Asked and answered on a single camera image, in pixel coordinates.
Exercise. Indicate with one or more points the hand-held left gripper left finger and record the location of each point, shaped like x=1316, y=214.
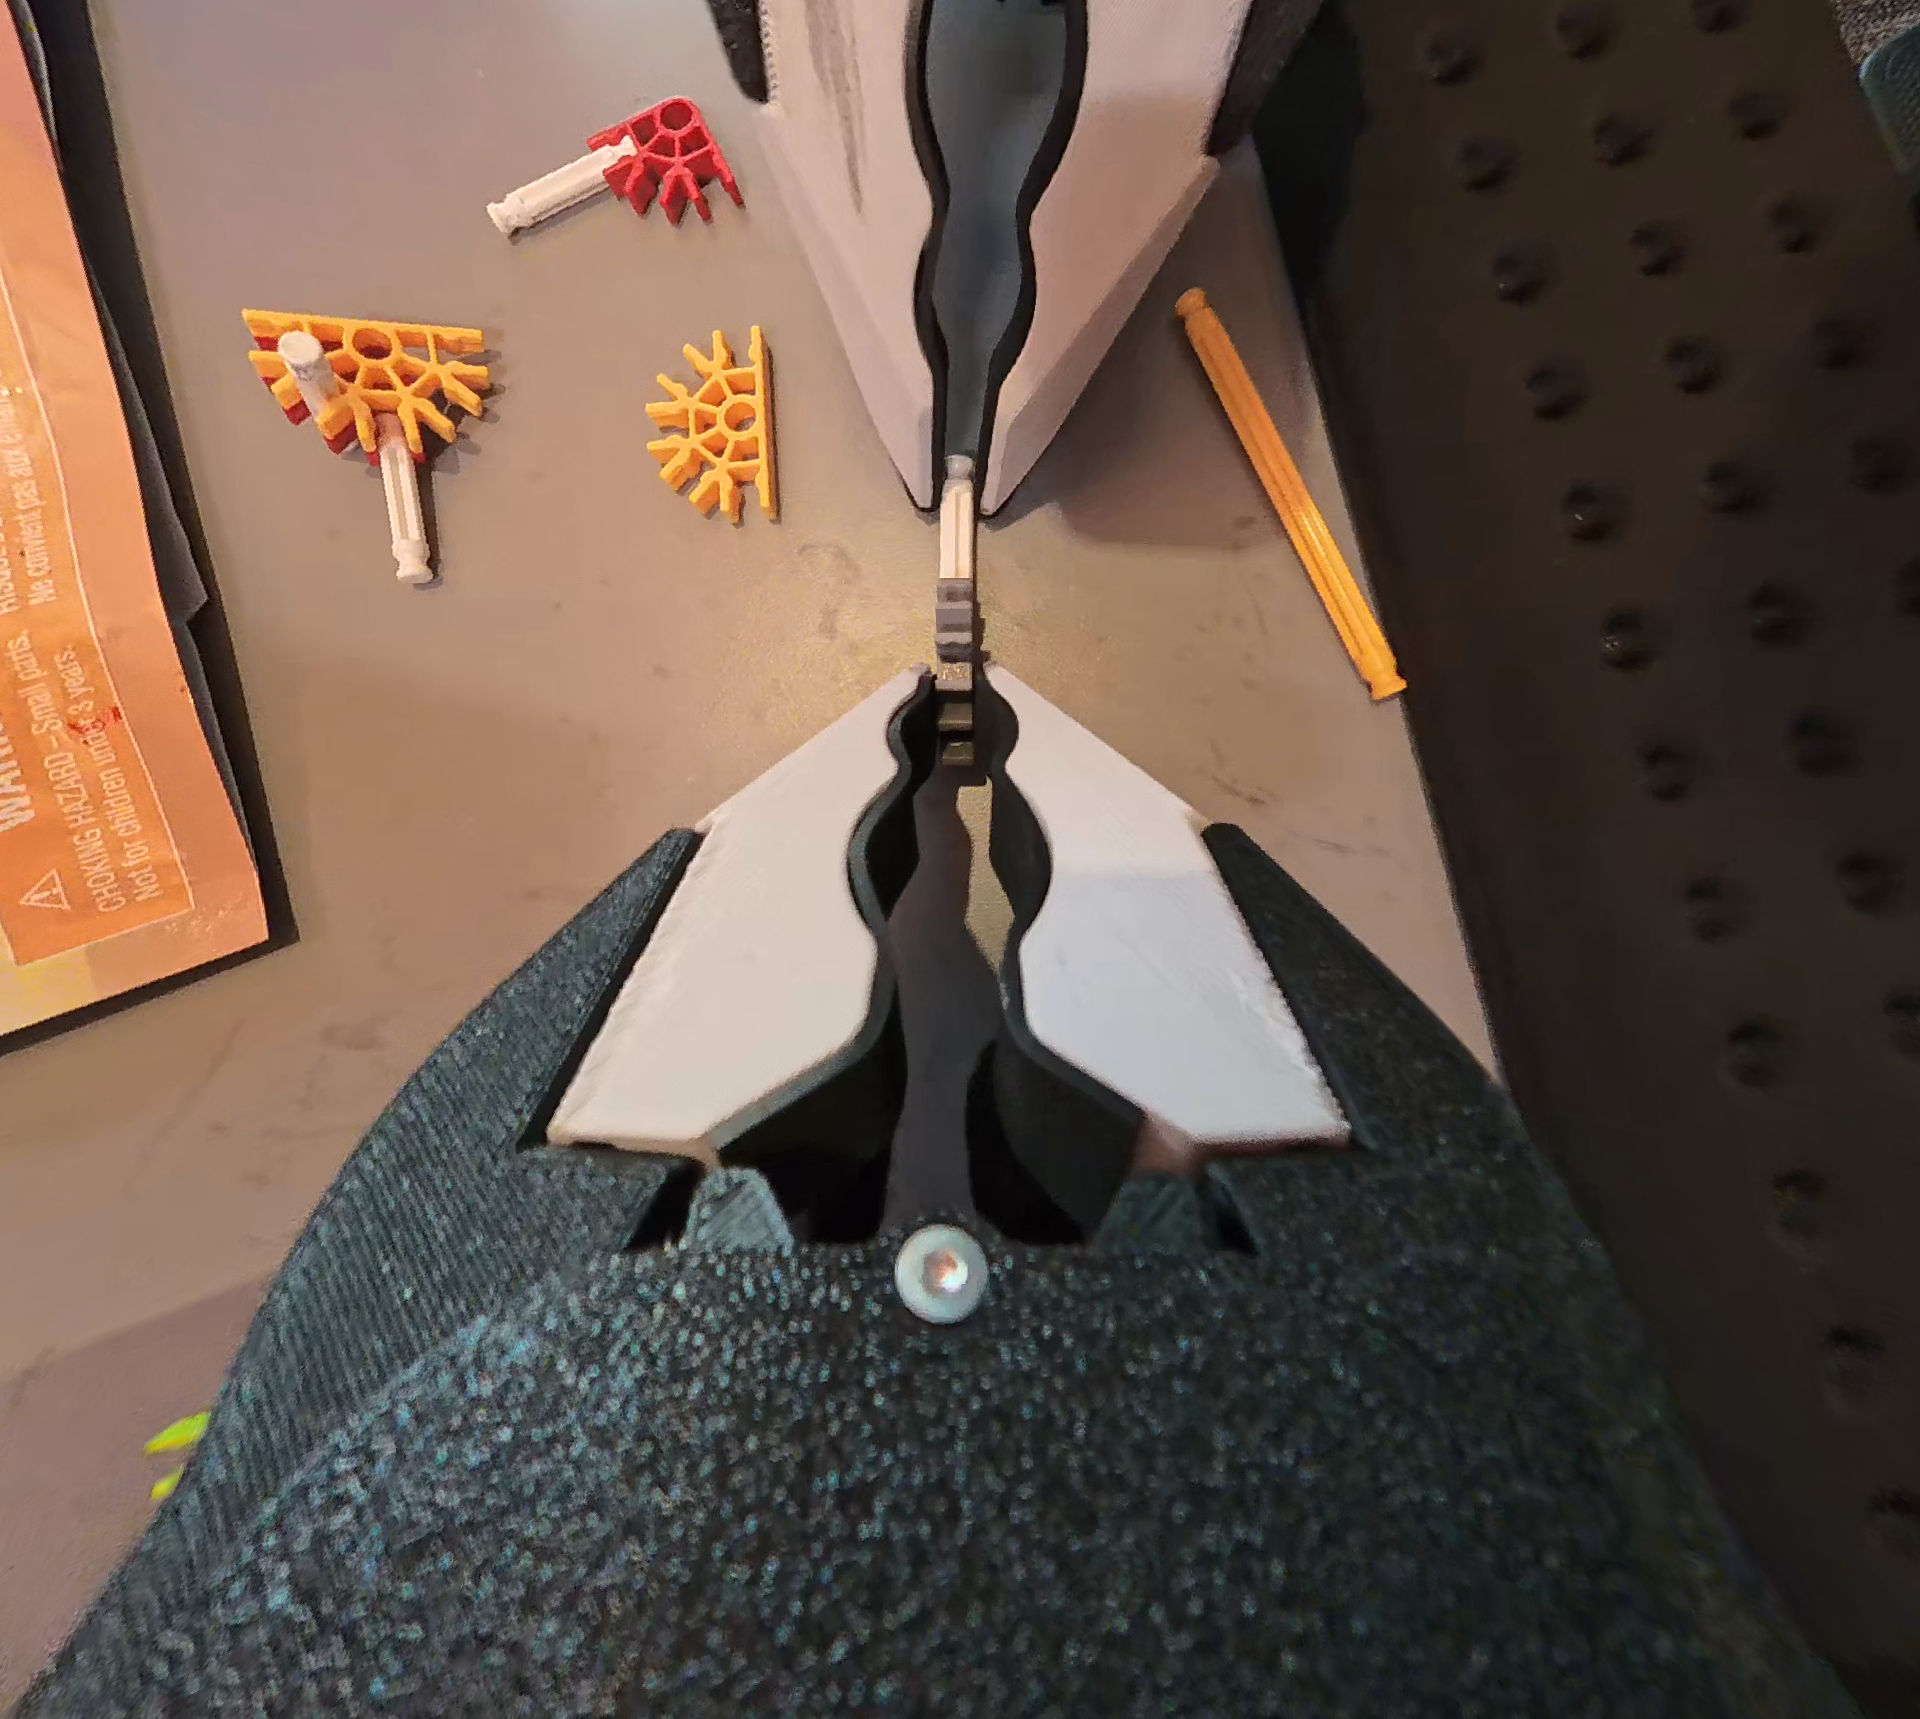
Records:
x=720, y=970

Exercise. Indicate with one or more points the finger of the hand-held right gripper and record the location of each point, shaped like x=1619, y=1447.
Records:
x=1155, y=24
x=841, y=98

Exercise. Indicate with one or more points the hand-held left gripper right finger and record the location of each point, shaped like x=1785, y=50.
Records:
x=1171, y=970

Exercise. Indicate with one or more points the red fan connector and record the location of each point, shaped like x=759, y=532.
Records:
x=652, y=166
x=284, y=398

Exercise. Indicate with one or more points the grey snowflake connector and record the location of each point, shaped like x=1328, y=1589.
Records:
x=957, y=670

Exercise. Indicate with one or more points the yellow fan connector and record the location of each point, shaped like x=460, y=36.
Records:
x=762, y=428
x=435, y=334

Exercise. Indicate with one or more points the long yellow rod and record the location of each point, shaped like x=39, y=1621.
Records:
x=1290, y=504

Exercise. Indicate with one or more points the black perforated panel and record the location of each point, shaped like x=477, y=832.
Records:
x=1650, y=550

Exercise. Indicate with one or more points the small lime green connector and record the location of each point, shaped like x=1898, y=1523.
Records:
x=172, y=1449

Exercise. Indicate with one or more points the orange toy set bag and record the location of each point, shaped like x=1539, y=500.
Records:
x=74, y=550

